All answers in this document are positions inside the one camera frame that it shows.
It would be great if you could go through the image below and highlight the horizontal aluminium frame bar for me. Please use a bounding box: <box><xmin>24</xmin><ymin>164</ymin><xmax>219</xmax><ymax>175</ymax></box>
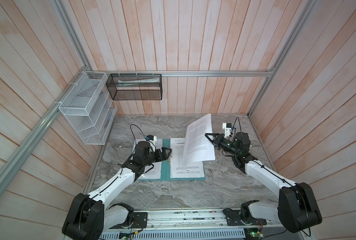
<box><xmin>102</xmin><ymin>70</ymin><xmax>274</xmax><ymax>78</ymax></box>

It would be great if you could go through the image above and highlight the printed paper sheet with title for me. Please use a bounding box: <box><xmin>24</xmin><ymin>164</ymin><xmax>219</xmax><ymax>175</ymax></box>
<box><xmin>170</xmin><ymin>138</ymin><xmax>206</xmax><ymax>180</ymax></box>

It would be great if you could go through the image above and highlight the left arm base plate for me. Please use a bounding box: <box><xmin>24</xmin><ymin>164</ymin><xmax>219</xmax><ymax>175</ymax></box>
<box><xmin>111</xmin><ymin>212</ymin><xmax>148</xmax><ymax>229</ymax></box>

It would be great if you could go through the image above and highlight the green file folder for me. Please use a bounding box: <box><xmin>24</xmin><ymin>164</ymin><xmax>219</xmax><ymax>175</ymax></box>
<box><xmin>134</xmin><ymin>138</ymin><xmax>206</xmax><ymax>182</ymax></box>

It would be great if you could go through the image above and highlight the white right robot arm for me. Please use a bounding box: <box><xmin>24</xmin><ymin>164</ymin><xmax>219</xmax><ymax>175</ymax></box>
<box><xmin>205</xmin><ymin>132</ymin><xmax>323</xmax><ymax>233</ymax></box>

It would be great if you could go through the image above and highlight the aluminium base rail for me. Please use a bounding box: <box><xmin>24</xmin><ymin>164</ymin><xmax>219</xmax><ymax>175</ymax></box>
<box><xmin>99</xmin><ymin>206</ymin><xmax>311</xmax><ymax>233</ymax></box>

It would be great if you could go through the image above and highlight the left aluminium frame bar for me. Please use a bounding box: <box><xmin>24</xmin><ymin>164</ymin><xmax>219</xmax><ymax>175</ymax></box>
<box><xmin>0</xmin><ymin>66</ymin><xmax>90</xmax><ymax>198</ymax></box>

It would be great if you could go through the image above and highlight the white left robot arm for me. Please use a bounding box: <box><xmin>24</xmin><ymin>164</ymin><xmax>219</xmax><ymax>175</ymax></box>
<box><xmin>61</xmin><ymin>140</ymin><xmax>172</xmax><ymax>240</ymax></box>

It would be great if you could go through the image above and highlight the white wire mesh shelf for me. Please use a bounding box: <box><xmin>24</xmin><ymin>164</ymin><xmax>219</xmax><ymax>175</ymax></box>
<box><xmin>59</xmin><ymin>72</ymin><xmax>117</xmax><ymax>145</ymax></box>

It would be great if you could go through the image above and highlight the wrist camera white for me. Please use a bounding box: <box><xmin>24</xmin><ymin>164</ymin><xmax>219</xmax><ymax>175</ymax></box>
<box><xmin>222</xmin><ymin>123</ymin><xmax>234</xmax><ymax>138</ymax></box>
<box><xmin>145</xmin><ymin>135</ymin><xmax>157</xmax><ymax>143</ymax></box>

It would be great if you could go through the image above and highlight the printed paper sheet dense text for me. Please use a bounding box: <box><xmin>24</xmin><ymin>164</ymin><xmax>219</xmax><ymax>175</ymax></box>
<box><xmin>132</xmin><ymin>139</ymin><xmax>162</xmax><ymax>181</ymax></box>

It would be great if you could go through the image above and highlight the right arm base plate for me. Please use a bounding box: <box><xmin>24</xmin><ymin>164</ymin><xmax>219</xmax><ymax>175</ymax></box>
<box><xmin>223</xmin><ymin>208</ymin><xmax>267</xmax><ymax>226</ymax></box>

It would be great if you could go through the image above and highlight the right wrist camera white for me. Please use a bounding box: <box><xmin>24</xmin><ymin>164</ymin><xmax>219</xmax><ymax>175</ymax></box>
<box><xmin>222</xmin><ymin>123</ymin><xmax>234</xmax><ymax>138</ymax></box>

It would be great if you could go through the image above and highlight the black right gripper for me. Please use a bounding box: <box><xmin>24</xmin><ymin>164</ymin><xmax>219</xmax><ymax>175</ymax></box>
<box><xmin>205</xmin><ymin>133</ymin><xmax>239</xmax><ymax>157</ymax></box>

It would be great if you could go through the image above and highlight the black mesh basket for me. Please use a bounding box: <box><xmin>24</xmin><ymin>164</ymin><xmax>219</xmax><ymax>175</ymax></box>
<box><xmin>106</xmin><ymin>73</ymin><xmax>163</xmax><ymax>101</ymax></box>

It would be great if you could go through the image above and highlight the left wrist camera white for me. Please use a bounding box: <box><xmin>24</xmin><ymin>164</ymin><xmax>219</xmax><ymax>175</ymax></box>
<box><xmin>145</xmin><ymin>135</ymin><xmax>157</xmax><ymax>143</ymax></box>

